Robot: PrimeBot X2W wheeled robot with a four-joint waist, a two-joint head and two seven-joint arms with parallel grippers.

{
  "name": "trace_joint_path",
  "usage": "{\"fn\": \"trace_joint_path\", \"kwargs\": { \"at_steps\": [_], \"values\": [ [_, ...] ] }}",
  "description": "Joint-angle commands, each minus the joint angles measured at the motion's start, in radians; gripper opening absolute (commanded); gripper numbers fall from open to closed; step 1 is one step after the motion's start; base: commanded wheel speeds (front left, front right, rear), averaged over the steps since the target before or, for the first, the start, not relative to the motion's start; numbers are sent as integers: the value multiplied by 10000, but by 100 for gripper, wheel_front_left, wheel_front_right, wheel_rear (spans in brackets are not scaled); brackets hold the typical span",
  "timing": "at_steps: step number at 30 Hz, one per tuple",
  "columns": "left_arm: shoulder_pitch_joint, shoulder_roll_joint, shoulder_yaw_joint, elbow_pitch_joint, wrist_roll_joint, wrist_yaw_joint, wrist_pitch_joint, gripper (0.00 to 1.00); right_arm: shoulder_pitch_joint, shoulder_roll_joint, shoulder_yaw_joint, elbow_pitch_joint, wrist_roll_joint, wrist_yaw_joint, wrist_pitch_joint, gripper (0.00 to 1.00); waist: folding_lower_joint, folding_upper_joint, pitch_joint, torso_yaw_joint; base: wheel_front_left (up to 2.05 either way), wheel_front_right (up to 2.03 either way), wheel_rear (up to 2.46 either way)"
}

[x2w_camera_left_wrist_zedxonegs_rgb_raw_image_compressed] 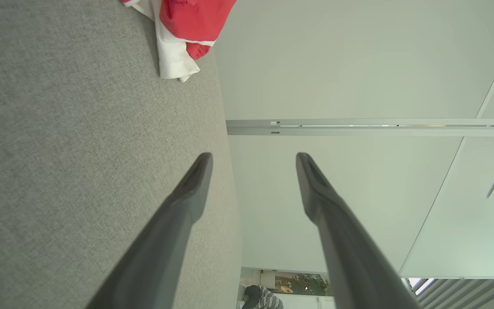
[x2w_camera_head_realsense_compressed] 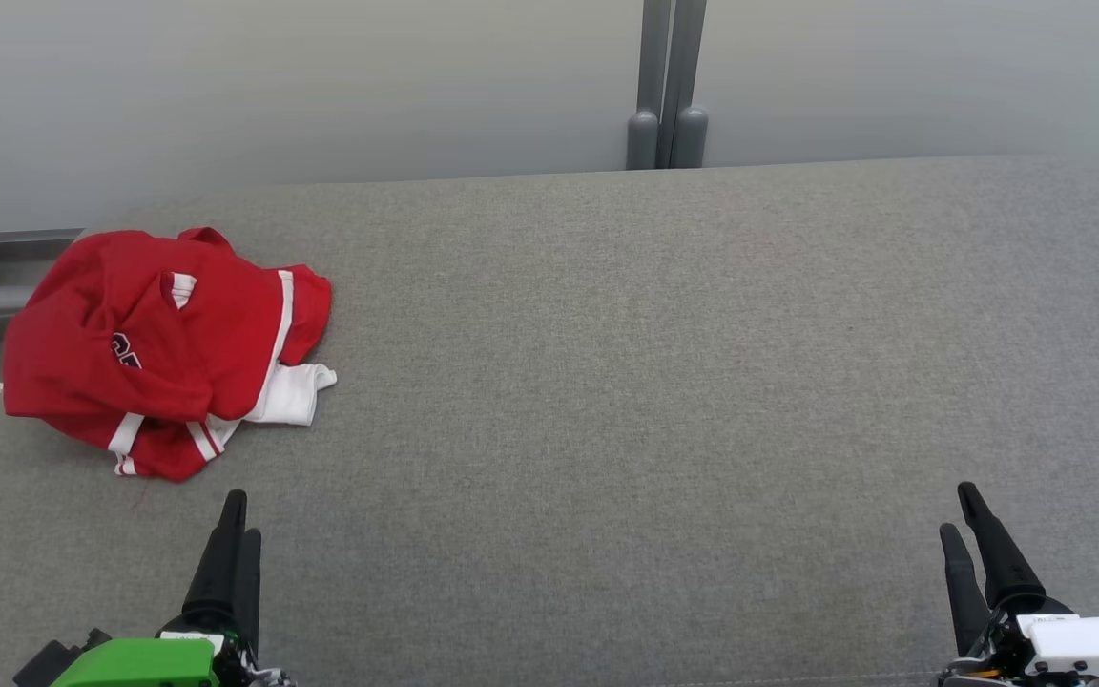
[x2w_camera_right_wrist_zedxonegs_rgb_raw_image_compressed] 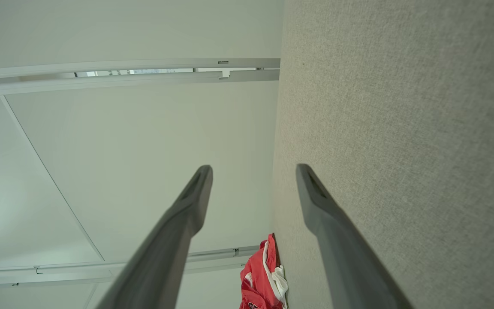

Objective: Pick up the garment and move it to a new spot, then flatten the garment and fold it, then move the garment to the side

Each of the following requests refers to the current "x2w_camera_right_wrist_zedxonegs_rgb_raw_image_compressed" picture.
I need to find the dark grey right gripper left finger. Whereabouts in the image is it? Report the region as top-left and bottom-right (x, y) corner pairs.
(96, 165), (213, 309)

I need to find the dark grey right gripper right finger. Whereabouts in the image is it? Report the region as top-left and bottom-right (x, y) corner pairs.
(296, 164), (415, 309)

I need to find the red jersey with white sleeves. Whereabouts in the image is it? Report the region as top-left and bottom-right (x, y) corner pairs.
(239, 234), (289, 309)

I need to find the grey corner partition post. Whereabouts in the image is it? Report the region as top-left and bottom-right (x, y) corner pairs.
(0, 245), (261, 288)

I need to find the grey double partition post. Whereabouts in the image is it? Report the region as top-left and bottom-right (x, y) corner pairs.
(0, 58), (281, 97)

